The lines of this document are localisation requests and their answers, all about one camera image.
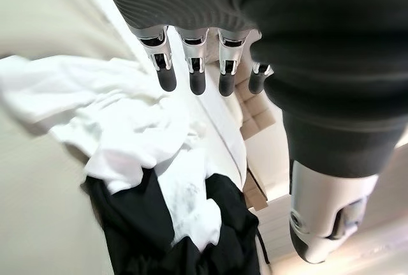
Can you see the white garment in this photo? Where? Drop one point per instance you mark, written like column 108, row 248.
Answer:
column 127, row 109

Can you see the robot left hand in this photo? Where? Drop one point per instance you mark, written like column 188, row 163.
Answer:
column 318, row 48

